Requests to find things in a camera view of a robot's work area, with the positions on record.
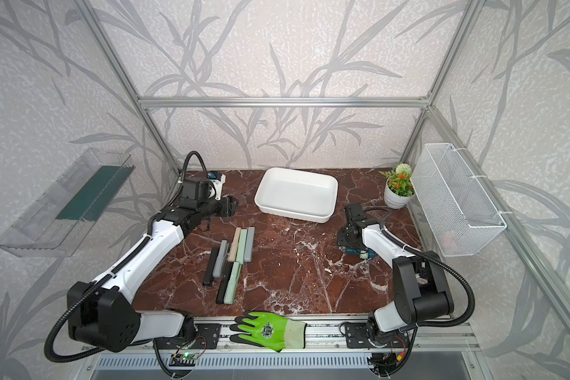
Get black pruning pliers far left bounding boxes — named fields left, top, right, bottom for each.
left=202, top=246, right=219, bottom=287

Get grey pruning pliers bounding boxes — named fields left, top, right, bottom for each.
left=212, top=240, right=230, bottom=278
left=243, top=226, right=256, bottom=263

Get clear plastic wall shelf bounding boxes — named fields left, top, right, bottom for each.
left=0, top=148, right=135, bottom=257

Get grey pruning pliers left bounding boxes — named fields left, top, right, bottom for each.
left=212, top=240, right=230, bottom=278

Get grey pruning pliers right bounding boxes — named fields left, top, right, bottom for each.
left=243, top=226, right=256, bottom=263

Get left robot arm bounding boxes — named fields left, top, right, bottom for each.
left=44, top=150, right=238, bottom=364

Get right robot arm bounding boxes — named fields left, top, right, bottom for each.
left=337, top=204, right=476, bottom=348

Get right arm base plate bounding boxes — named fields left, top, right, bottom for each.
left=340, top=321, right=409, bottom=350

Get small potted flower plant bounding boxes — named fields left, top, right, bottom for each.
left=379, top=163, right=416, bottom=209

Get light green pliers lower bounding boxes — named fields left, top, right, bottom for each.
left=224, top=261, right=242, bottom=305

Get white wire mesh basket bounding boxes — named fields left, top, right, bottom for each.
left=411, top=142, right=507, bottom=257

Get black pruning pliers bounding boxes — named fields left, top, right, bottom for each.
left=202, top=246, right=219, bottom=287
left=216, top=261, right=234, bottom=305

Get green black work glove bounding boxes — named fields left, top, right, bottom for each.
left=230, top=311, right=307, bottom=352

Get white rectangular storage box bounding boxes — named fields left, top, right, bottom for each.
left=254, top=168, right=339, bottom=223

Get beige pruning pliers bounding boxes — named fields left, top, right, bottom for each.
left=227, top=227, right=242, bottom=262

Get black pruning pliers lower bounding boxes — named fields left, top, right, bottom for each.
left=216, top=261, right=234, bottom=305

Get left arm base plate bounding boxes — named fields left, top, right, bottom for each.
left=156, top=323, right=221, bottom=350

